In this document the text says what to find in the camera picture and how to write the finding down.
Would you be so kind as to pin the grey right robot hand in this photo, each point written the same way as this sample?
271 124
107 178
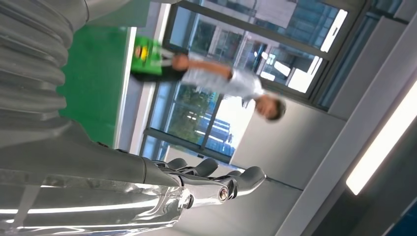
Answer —
97 166

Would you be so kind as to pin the green bag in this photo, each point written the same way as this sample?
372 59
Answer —
148 55

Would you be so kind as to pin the person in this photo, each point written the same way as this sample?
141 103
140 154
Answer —
234 83

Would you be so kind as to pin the dark framed window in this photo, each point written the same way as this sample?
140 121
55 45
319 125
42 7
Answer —
260 29

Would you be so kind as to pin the long ceiling light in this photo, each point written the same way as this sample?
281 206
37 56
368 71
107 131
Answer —
384 140

